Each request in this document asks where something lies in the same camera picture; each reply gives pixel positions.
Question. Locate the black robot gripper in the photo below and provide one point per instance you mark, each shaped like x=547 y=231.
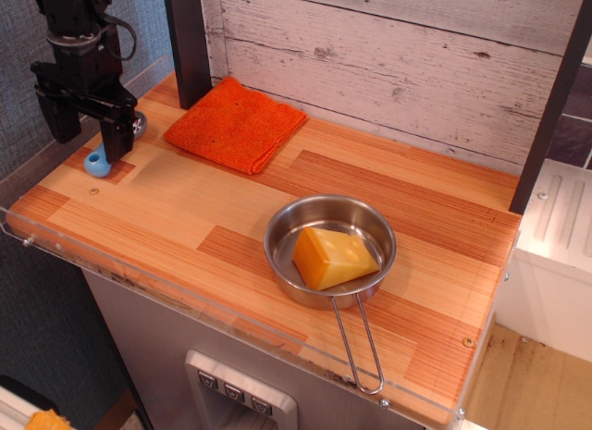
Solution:
x=85 y=79

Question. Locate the blue handled grey spoon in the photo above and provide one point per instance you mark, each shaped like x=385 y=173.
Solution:
x=95 y=163

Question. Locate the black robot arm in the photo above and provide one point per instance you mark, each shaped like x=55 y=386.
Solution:
x=69 y=17

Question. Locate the orange folded cloth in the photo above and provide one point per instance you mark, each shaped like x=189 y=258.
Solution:
x=235 y=127

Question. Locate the clear acrylic table guard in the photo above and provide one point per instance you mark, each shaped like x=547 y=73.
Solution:
x=190 y=232

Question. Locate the yellow toy cheese wedge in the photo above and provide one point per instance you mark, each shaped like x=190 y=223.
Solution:
x=327 y=258

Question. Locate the yellow object bottom left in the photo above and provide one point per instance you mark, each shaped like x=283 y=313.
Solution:
x=47 y=420

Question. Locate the silver toy dispenser panel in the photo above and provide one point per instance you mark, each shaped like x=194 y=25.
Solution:
x=227 y=398

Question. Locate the white toy cabinet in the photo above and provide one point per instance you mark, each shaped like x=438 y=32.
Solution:
x=546 y=293

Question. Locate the dark vertical post right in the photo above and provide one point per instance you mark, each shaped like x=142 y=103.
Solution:
x=570 y=64

